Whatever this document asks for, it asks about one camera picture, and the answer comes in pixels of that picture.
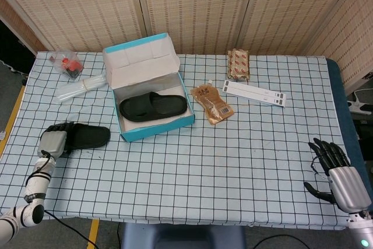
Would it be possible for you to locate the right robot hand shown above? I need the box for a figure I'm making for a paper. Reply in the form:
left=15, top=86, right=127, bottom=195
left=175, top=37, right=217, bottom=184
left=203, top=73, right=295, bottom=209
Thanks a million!
left=303, top=137, right=372, bottom=213

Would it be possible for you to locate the black rubber slipper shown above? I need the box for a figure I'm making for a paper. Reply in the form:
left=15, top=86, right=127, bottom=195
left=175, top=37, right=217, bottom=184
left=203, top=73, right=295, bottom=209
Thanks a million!
left=119, top=91, right=187, bottom=122
left=65, top=123, right=111, bottom=153

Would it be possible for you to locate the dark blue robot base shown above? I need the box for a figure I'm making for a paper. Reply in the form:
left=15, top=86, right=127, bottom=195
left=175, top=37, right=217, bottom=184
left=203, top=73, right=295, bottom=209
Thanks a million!
left=121, top=224, right=246, bottom=249

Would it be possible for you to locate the white flat long box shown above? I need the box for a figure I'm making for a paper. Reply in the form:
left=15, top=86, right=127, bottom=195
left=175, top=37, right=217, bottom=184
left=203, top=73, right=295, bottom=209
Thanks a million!
left=223, top=80, right=288, bottom=107

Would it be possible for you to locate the blue cardboard shoe box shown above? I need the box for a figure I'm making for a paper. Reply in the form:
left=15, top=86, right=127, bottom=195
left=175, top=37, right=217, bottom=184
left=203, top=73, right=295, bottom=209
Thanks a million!
left=102, top=33, right=195, bottom=143

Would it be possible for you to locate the blue padded table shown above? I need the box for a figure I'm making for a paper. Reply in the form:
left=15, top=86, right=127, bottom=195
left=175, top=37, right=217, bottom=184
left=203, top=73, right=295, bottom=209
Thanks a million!
left=325, top=58, right=373, bottom=174

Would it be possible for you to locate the blue checked tablecloth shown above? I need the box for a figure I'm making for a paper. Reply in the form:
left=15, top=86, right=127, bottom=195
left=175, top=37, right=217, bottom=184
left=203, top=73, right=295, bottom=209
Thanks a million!
left=0, top=51, right=367, bottom=230

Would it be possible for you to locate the brown spouted pouch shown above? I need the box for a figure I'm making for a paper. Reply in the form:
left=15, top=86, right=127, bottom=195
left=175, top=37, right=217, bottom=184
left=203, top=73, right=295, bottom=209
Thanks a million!
left=191, top=83, right=235, bottom=126

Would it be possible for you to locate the brown wrapped snack package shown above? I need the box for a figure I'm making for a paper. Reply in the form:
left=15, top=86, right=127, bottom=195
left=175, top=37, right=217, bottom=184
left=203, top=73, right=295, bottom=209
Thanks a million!
left=227, top=49, right=251, bottom=82

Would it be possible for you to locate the bamboo folding screen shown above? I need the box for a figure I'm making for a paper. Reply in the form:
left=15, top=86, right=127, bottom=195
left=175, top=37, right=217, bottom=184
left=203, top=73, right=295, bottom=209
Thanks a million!
left=0, top=0, right=373, bottom=92

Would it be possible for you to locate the bundle of clear sticks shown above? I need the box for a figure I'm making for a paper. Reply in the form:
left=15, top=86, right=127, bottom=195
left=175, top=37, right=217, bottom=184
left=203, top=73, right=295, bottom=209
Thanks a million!
left=55, top=75, right=109, bottom=103

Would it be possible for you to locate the red plastic piece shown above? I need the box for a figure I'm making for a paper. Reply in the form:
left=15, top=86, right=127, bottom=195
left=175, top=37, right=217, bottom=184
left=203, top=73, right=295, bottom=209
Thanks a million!
left=61, top=57, right=82, bottom=71

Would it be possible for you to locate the clear plastic bag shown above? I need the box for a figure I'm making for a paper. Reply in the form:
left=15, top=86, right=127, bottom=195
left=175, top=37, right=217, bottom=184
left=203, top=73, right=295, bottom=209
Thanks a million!
left=48, top=50, right=85, bottom=81

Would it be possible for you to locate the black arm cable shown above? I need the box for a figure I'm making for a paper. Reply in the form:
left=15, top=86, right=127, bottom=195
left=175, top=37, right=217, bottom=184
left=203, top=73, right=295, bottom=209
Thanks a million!
left=25, top=149, right=100, bottom=249

